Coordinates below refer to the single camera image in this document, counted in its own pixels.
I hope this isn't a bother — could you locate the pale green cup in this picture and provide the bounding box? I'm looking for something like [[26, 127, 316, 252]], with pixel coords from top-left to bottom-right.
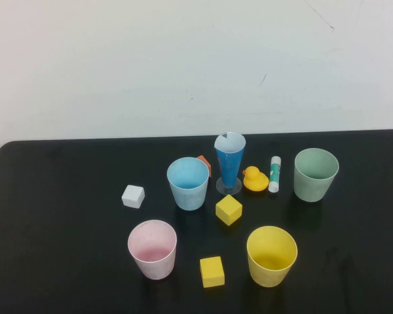
[[293, 148, 340, 203]]

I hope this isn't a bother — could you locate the orange cube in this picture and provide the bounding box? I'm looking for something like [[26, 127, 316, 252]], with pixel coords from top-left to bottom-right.
[[196, 154, 213, 178]]

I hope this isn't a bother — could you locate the white green glue stick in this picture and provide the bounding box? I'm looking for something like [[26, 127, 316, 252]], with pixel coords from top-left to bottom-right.
[[267, 156, 282, 194]]

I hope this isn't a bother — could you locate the white cube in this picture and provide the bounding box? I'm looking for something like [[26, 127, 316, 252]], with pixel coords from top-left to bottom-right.
[[121, 184, 145, 208]]

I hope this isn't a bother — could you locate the blue paper cone cup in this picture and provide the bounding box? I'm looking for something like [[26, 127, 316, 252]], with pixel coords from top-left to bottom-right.
[[214, 132, 247, 196]]

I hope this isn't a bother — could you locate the pink cup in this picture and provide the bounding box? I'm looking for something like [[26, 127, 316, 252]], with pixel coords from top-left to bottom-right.
[[127, 219, 178, 281]]

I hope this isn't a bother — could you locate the yellow cube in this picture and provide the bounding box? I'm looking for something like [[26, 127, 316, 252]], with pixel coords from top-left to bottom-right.
[[199, 256, 226, 289], [215, 194, 244, 227]]

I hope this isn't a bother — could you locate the yellow rubber duck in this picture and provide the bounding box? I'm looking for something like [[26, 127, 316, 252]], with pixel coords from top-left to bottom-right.
[[242, 166, 270, 193]]

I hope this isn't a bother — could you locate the yellow cup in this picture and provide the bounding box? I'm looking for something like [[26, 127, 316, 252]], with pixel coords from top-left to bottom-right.
[[246, 225, 299, 288]]

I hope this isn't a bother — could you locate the light blue cup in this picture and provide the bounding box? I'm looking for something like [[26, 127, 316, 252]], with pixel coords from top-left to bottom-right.
[[166, 156, 210, 211]]

